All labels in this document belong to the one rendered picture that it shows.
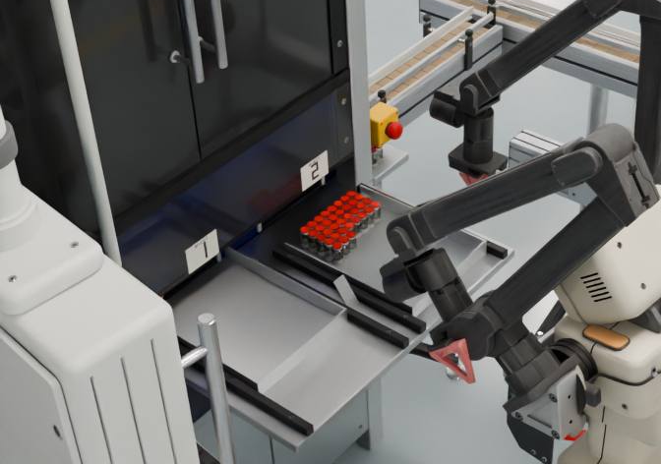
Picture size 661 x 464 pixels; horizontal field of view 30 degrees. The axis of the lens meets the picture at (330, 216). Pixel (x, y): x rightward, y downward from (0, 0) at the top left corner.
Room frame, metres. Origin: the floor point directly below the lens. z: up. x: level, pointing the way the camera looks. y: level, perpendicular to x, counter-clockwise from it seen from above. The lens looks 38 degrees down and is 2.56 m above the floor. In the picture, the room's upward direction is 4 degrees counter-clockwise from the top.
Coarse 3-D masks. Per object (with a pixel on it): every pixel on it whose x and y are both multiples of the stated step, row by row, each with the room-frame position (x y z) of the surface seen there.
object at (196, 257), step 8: (200, 240) 1.90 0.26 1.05; (208, 240) 1.92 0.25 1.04; (216, 240) 1.93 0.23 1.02; (192, 248) 1.89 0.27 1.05; (200, 248) 1.90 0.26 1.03; (208, 248) 1.92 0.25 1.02; (216, 248) 1.93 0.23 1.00; (192, 256) 1.88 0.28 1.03; (200, 256) 1.90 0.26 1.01; (208, 256) 1.91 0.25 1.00; (192, 264) 1.88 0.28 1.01; (200, 264) 1.90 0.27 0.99
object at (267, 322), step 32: (192, 288) 1.96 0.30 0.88; (224, 288) 1.95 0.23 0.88; (256, 288) 1.94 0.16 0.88; (288, 288) 1.93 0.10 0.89; (192, 320) 1.86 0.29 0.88; (224, 320) 1.85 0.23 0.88; (256, 320) 1.84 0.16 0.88; (288, 320) 1.84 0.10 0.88; (320, 320) 1.83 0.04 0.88; (224, 352) 1.76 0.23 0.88; (256, 352) 1.75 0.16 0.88; (288, 352) 1.75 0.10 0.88; (256, 384) 1.64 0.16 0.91
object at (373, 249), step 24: (360, 192) 2.23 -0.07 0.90; (384, 216) 2.15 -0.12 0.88; (360, 240) 2.08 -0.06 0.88; (384, 240) 2.07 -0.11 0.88; (456, 240) 2.05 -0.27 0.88; (480, 240) 2.01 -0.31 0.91; (336, 264) 2.00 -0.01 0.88; (360, 264) 1.99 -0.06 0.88; (456, 264) 1.97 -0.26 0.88; (360, 288) 1.90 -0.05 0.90; (408, 312) 1.82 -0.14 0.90
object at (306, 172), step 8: (312, 160) 2.15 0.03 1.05; (320, 160) 2.17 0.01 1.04; (304, 168) 2.13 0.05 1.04; (312, 168) 2.15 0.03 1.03; (320, 168) 2.17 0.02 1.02; (328, 168) 2.18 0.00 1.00; (304, 176) 2.13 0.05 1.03; (320, 176) 2.16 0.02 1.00; (304, 184) 2.13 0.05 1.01; (312, 184) 2.15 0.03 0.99
